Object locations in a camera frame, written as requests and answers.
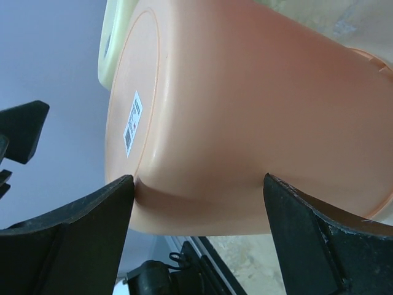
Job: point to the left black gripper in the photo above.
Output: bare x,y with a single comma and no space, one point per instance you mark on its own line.
21,128

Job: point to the orange translucent bucket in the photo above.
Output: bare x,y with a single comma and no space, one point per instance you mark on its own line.
115,24

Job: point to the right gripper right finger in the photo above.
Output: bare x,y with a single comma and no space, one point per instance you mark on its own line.
323,249

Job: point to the orange printed bucket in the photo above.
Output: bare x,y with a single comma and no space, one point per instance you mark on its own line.
210,96

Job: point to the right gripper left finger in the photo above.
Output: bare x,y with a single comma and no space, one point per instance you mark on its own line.
74,249

